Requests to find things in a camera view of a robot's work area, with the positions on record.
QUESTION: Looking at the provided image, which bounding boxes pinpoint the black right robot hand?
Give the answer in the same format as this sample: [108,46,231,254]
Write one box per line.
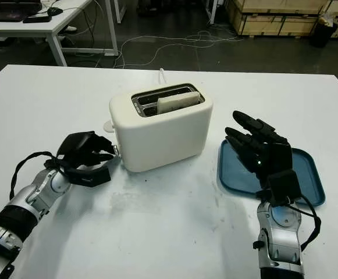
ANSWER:
[225,110,293,189]

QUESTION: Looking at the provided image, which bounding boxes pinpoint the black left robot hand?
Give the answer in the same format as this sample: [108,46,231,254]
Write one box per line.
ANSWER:
[56,130,115,170]

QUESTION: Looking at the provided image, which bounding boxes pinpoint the slice of white bread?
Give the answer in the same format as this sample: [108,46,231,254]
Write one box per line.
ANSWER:
[158,92,201,116]

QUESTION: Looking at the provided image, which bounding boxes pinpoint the blue plastic tray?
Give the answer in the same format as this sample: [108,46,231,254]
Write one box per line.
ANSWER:
[216,138,326,207]

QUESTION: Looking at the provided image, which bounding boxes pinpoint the cream two-slot toaster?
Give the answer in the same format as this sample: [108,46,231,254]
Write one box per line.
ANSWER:
[109,83,215,173]

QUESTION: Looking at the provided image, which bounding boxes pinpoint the white office desk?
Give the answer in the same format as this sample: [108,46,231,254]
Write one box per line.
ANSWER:
[0,0,120,67]

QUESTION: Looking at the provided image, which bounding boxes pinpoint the black trash bin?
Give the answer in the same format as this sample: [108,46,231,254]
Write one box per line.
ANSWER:
[309,16,338,49]

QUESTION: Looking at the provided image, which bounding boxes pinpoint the black phone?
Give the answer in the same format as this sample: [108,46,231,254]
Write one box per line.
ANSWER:
[22,16,52,24]

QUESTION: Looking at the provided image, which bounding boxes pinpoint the wooden shipping crates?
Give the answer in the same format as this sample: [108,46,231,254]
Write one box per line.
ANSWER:
[225,0,338,39]

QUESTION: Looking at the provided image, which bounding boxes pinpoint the black keyboard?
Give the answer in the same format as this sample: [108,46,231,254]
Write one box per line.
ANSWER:
[0,11,24,23]

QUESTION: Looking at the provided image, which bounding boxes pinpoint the black laptop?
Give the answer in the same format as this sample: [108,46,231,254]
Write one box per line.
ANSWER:
[0,0,44,15]

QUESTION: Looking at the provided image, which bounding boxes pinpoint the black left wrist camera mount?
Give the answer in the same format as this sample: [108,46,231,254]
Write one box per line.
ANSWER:
[66,163,112,188]

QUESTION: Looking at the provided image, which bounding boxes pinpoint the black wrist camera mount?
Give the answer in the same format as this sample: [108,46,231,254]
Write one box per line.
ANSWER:
[66,163,112,188]
[266,170,301,206]

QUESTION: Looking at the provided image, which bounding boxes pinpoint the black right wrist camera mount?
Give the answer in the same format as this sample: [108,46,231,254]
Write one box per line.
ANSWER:
[266,170,301,206]

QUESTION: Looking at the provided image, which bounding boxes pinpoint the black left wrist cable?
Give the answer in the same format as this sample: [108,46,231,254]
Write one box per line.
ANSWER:
[9,150,62,201]

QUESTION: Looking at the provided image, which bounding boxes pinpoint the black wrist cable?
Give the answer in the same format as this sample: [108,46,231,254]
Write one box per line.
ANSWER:
[9,150,62,201]
[286,196,323,253]

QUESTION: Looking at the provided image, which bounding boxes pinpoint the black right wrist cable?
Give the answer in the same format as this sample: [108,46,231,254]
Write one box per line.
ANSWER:
[286,196,323,253]

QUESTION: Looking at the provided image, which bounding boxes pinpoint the white toaster power cord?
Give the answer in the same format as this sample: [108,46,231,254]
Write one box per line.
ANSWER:
[158,67,168,87]

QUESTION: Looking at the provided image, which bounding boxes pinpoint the white floor cable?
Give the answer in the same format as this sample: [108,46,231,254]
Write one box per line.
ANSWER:
[115,30,240,70]

